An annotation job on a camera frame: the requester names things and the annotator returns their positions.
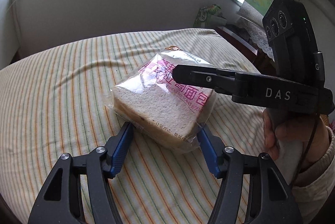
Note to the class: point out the bagged toast bread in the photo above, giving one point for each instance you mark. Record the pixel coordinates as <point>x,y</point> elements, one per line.
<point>169,113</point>

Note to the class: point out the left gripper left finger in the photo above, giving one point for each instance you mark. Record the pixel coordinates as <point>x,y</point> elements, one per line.
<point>60,199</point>

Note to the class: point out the red storage box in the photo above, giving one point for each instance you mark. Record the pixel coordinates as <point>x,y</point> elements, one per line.
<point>251,53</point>

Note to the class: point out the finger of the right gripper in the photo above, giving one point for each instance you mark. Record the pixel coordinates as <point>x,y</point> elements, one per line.
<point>219,80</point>

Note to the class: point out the beige sleeve forearm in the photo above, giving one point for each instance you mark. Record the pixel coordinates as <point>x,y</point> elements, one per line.
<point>313,187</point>

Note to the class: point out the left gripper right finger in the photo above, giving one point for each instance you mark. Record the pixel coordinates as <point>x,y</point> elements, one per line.
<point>270,199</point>

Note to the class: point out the white lace cloth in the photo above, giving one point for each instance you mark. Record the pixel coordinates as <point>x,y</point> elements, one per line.
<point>251,20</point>

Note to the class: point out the striped table cloth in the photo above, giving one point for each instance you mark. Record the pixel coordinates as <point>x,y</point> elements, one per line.
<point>75,97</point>

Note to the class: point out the green shopping bag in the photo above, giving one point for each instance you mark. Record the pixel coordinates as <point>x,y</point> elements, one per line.
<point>210,17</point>

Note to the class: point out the person right hand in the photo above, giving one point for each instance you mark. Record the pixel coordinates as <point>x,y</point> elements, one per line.
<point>297,130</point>

